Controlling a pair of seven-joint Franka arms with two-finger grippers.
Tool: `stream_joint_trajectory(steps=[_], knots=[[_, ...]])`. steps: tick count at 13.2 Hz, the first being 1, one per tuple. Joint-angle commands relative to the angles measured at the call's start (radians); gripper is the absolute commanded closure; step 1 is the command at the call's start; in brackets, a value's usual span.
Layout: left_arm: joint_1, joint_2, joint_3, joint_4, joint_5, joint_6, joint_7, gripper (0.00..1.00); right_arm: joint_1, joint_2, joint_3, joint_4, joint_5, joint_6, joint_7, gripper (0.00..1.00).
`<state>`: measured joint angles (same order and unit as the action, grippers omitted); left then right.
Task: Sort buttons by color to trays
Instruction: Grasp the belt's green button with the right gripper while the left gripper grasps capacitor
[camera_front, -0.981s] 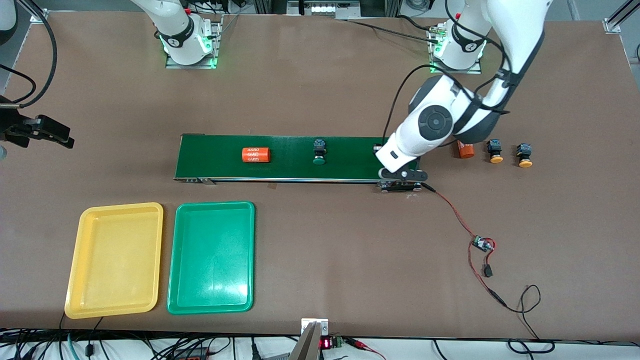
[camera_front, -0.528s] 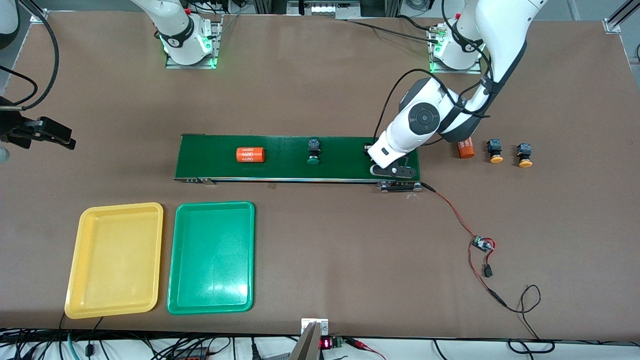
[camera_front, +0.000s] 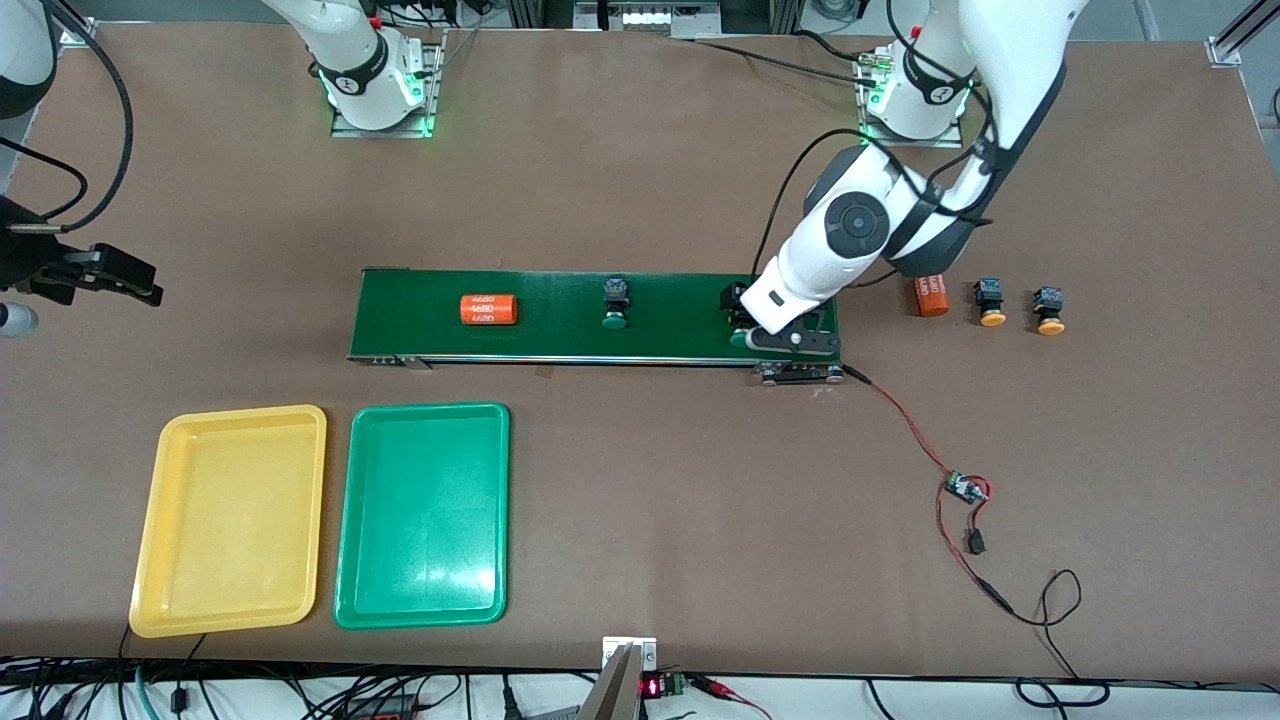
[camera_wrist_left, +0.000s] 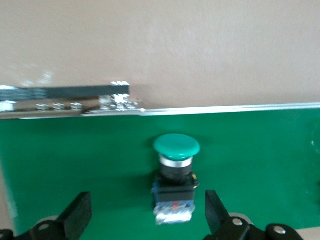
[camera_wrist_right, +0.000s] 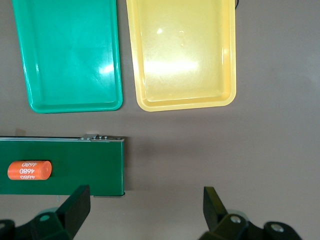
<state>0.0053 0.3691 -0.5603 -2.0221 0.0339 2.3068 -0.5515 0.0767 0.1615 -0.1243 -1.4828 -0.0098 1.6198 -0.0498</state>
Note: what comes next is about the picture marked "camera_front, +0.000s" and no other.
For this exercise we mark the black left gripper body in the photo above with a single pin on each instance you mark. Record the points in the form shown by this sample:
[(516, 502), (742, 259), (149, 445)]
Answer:
[(733, 300)]

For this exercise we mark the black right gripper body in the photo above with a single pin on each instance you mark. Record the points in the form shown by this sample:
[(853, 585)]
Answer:
[(22, 256)]

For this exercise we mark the orange 4680 battery cylinder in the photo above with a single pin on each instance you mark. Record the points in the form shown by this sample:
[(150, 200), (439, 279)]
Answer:
[(488, 309), (932, 297)]

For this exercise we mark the yellow mushroom push button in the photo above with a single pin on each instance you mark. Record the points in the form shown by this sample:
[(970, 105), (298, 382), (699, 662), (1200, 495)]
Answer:
[(990, 300), (1048, 305)]

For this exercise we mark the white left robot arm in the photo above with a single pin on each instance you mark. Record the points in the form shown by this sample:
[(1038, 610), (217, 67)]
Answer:
[(1020, 60)]

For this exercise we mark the green conveyor belt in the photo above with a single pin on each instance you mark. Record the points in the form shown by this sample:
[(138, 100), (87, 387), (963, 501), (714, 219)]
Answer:
[(560, 320)]

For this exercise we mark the yellow plastic tray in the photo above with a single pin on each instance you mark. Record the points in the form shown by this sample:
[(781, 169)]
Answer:
[(230, 520)]

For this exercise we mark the small circuit board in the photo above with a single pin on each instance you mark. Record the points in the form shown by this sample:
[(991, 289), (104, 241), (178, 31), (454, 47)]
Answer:
[(965, 488)]

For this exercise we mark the silver box with lights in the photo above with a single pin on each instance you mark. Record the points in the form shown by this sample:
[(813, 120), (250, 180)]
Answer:
[(650, 18)]

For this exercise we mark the small black plug connector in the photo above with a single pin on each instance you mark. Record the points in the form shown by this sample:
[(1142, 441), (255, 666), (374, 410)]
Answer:
[(975, 543)]

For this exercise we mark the red test lead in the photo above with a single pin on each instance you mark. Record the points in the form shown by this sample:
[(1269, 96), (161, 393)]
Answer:
[(705, 684)]

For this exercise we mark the green plastic tray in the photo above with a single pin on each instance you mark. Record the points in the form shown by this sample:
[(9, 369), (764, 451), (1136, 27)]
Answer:
[(425, 560)]

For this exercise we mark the red digit display module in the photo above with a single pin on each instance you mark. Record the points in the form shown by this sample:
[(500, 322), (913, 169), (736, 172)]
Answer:
[(652, 687)]

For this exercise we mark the aluminium corner bracket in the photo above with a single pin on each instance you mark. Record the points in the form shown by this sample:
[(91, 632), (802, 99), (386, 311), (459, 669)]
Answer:
[(85, 38), (1225, 52)]

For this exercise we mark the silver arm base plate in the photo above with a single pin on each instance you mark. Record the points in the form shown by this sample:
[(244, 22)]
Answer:
[(436, 118), (945, 140)]

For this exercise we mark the silver camera mount bracket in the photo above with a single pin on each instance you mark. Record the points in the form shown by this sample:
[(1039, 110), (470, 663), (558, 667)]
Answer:
[(615, 690)]

